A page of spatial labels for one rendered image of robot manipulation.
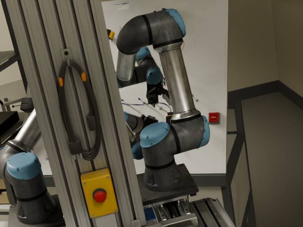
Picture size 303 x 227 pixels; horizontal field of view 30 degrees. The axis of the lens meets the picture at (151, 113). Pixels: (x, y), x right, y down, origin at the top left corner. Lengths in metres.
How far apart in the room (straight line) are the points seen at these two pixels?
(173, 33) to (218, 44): 0.94
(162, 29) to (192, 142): 0.43
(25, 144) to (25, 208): 0.25
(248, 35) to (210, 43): 2.82
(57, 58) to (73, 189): 0.41
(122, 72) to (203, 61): 0.77
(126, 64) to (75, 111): 0.65
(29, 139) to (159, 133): 0.51
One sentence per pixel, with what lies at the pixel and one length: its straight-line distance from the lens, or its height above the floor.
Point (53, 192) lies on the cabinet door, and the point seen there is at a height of 0.74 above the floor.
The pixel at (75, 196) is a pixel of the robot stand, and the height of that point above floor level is 1.39.
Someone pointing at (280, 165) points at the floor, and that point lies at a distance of 4.65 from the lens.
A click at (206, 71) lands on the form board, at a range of 2.98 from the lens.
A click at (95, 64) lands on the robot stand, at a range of 1.61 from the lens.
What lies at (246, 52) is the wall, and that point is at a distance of 5.87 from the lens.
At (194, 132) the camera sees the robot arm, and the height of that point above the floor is 1.35.
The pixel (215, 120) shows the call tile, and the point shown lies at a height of 1.09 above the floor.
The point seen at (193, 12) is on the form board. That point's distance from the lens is 3.14.
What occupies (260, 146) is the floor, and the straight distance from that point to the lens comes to 4.97.
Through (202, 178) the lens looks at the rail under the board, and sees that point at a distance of 2.84.
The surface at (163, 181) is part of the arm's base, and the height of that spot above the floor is 1.20.
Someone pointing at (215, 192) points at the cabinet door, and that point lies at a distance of 2.91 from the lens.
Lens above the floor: 2.23
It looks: 22 degrees down
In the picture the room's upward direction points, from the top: 11 degrees counter-clockwise
